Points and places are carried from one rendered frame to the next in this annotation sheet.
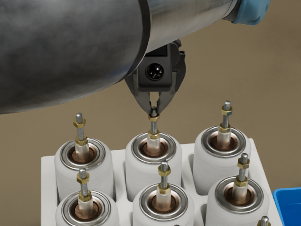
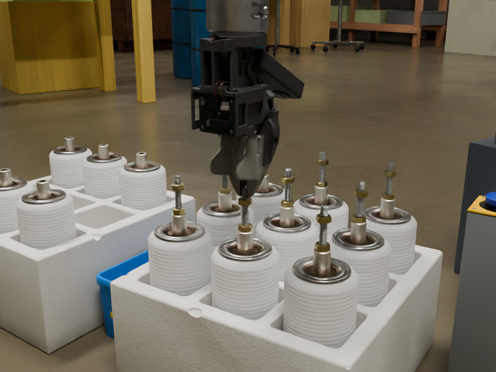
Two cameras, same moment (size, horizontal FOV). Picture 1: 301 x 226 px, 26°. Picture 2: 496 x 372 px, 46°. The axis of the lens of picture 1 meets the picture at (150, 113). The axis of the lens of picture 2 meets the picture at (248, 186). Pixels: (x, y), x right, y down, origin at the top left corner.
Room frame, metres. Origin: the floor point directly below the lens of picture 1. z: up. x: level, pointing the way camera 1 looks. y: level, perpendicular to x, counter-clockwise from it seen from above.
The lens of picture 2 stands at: (1.33, 0.48, 0.59)
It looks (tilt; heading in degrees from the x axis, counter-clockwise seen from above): 18 degrees down; 220
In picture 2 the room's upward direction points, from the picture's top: straight up
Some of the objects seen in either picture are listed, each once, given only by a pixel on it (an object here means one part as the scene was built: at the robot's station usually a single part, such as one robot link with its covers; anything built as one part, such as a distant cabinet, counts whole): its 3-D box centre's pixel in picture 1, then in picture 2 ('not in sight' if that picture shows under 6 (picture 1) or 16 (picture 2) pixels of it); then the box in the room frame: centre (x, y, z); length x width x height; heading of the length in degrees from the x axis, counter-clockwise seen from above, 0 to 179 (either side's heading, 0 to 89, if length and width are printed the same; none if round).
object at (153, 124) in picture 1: (153, 125); (245, 215); (0.77, -0.01, 0.30); 0.01 x 0.01 x 0.08
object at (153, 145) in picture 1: (153, 142); (245, 240); (0.77, -0.01, 0.26); 0.02 x 0.02 x 0.03
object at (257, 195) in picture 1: (238, 195); (224, 209); (0.67, -0.14, 0.25); 0.08 x 0.08 x 0.01
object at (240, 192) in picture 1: (239, 189); (224, 201); (0.67, -0.14, 0.26); 0.02 x 0.02 x 0.03
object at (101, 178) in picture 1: (86, 191); (319, 332); (0.75, 0.11, 0.16); 0.10 x 0.10 x 0.18
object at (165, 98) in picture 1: (165, 82); (225, 164); (0.79, -0.02, 0.38); 0.06 x 0.03 x 0.09; 5
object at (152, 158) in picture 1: (153, 148); (245, 249); (0.77, -0.01, 0.25); 0.08 x 0.08 x 0.01
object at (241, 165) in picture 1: (243, 162); not in sight; (0.67, -0.14, 0.32); 0.02 x 0.02 x 0.01; 77
